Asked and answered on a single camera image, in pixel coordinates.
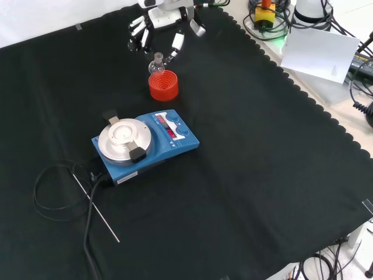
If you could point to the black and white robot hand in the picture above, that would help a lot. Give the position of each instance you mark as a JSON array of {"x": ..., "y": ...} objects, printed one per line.
[{"x": 163, "y": 19}]

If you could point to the clear round-bottom flask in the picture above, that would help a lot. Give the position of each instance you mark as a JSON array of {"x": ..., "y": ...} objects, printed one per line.
[{"x": 156, "y": 67}]

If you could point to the heater with blue base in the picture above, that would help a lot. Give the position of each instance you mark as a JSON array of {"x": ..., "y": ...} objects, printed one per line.
[{"x": 163, "y": 151}]

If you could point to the grey tape strip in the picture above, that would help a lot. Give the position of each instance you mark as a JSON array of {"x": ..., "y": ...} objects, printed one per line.
[{"x": 78, "y": 27}]

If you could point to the yellow stop button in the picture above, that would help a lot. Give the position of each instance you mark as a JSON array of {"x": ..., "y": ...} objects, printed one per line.
[{"x": 264, "y": 15}]

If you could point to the pale board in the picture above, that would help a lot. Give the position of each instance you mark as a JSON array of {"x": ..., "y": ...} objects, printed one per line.
[{"x": 317, "y": 54}]

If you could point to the black cloth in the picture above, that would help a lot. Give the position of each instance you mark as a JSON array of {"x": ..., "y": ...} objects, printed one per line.
[{"x": 247, "y": 175}]

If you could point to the thin metal probe rod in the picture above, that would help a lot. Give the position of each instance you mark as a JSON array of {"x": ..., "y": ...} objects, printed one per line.
[{"x": 96, "y": 208}]

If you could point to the black power adapter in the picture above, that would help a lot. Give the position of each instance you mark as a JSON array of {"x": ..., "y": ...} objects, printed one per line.
[{"x": 361, "y": 62}]

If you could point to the clear tape strip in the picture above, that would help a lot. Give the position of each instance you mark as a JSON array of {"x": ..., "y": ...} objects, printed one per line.
[{"x": 367, "y": 205}]

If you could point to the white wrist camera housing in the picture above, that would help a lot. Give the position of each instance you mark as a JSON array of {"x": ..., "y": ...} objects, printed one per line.
[{"x": 148, "y": 3}]

